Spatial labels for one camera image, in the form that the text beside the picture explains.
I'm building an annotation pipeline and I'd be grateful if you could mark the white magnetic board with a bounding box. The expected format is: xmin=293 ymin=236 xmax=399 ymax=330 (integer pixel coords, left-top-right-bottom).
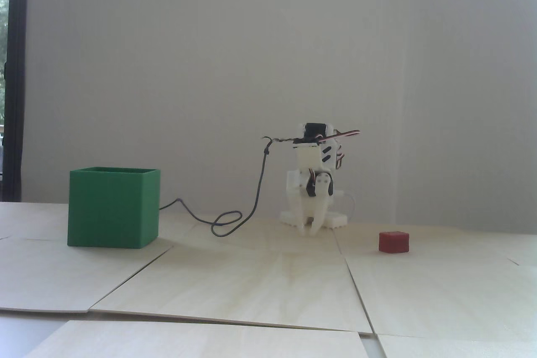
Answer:
xmin=21 ymin=0 xmax=537 ymax=235

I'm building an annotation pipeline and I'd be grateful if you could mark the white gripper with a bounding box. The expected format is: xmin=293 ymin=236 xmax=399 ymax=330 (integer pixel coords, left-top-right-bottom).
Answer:
xmin=287 ymin=169 xmax=334 ymax=236

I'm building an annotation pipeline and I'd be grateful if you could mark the red block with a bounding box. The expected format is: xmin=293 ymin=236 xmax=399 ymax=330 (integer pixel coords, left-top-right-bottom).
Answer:
xmin=379 ymin=231 xmax=409 ymax=254

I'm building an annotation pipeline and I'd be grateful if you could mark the red white servo wire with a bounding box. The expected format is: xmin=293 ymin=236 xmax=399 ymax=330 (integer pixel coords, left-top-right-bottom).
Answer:
xmin=317 ymin=129 xmax=361 ymax=170

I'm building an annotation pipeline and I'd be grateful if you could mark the black camera cable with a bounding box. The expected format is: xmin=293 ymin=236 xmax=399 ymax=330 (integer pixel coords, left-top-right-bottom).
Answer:
xmin=159 ymin=136 xmax=302 ymax=238

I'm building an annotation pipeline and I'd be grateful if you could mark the green box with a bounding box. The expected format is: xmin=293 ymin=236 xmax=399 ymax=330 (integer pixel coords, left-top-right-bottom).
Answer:
xmin=68 ymin=167 xmax=161 ymax=249

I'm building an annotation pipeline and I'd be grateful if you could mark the white base cable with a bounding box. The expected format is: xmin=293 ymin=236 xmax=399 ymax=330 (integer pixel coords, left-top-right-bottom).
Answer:
xmin=336 ymin=192 xmax=356 ymax=222

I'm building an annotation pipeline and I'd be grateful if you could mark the black window frame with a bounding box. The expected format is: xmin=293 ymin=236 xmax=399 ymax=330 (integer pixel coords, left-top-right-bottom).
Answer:
xmin=8 ymin=0 xmax=28 ymax=202

